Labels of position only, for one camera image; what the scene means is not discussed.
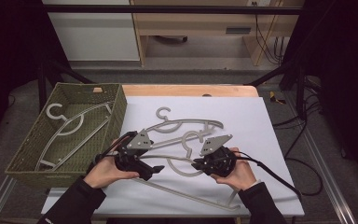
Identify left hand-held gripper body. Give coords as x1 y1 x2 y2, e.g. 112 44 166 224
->
115 129 154 182

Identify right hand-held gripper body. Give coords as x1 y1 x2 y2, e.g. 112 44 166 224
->
200 133 239 178

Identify grey plastic clothes hanger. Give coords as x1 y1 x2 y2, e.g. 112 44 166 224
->
145 106 225 148
34 101 115 172
133 130 241 212

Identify green woven basket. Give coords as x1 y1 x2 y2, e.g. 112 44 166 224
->
5 82 129 189

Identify person's right hand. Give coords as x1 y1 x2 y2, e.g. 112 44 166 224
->
210 147 258 191

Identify person's left hand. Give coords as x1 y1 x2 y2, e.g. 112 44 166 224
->
83 138 141 189

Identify white table cover sheet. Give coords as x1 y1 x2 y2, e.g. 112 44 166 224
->
41 95 306 217

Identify yellow and black tape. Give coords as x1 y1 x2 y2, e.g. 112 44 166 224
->
268 91 287 105

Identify black metal stand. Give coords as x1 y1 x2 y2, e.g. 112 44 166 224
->
37 59 96 111
245 60 307 120

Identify black curved object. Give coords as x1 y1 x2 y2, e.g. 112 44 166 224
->
153 35 189 44

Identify white cabinet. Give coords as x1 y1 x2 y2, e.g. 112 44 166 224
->
42 0 141 62

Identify light wooden desk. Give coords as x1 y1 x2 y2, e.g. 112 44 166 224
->
130 0 306 67

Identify black curtain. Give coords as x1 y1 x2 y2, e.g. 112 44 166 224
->
281 0 358 190
0 0 73 153

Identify left hand-held gripper cable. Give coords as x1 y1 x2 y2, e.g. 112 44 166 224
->
88 132 138 175

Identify hand-held gripper cable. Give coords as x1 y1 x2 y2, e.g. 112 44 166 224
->
88 132 138 175
236 151 324 200

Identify right hand-held gripper cable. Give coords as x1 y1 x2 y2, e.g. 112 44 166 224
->
236 151 324 200

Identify black floor cables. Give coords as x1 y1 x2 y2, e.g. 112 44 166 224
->
272 76 324 129

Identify black hanging cables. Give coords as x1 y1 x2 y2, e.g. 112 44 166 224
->
251 1 285 66

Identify grey drawer handle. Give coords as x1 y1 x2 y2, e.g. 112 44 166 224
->
225 27 252 35

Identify black horizontal frame bar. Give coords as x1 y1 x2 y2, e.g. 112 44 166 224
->
41 4 304 16

